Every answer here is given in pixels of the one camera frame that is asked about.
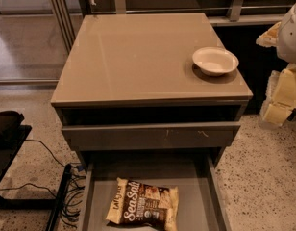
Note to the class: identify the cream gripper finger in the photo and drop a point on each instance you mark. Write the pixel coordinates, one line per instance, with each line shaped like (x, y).
(280, 95)
(269, 38)

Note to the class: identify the brown sea salt chip bag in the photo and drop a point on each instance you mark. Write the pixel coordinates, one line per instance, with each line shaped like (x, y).
(141, 204)

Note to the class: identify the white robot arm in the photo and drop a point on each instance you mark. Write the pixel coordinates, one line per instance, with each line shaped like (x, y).
(286, 43)

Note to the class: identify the grey top drawer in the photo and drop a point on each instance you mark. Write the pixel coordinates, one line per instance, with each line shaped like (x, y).
(150, 136)

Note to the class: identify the open grey middle drawer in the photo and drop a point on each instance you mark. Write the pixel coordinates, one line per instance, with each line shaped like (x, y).
(200, 205)

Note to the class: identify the white paper bowl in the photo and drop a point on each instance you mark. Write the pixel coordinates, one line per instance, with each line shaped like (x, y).
(215, 61)

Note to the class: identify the black power strip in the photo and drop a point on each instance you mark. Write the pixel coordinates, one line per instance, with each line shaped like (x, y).
(59, 198)

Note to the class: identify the dark object on black table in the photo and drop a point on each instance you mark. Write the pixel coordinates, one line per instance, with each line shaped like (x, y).
(10, 122)

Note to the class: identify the black table at left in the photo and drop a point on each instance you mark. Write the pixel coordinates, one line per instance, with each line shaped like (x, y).
(8, 151)

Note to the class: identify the metal shelf rail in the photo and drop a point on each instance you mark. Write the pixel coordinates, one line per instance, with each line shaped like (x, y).
(234, 17)

